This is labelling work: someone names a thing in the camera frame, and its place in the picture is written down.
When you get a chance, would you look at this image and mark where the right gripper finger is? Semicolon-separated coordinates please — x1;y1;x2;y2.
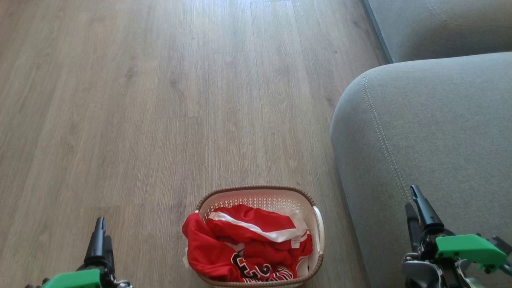
410;185;445;235
405;202;422;253

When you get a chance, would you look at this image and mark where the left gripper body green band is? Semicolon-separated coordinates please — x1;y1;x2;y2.
25;262;133;288

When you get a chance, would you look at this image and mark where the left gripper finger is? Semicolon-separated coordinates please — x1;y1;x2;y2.
105;236;116;275
84;217;107;267

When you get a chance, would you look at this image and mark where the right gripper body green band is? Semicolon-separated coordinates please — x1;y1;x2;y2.
402;228;512;288

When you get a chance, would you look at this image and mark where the red basketball jersey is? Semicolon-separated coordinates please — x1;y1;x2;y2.
182;204;313;283

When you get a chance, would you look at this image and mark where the grey fabric sofa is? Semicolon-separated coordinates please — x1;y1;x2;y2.
330;0;512;288

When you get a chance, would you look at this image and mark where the white laundry basket brown rim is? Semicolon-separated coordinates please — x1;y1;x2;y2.
195;185;325;288

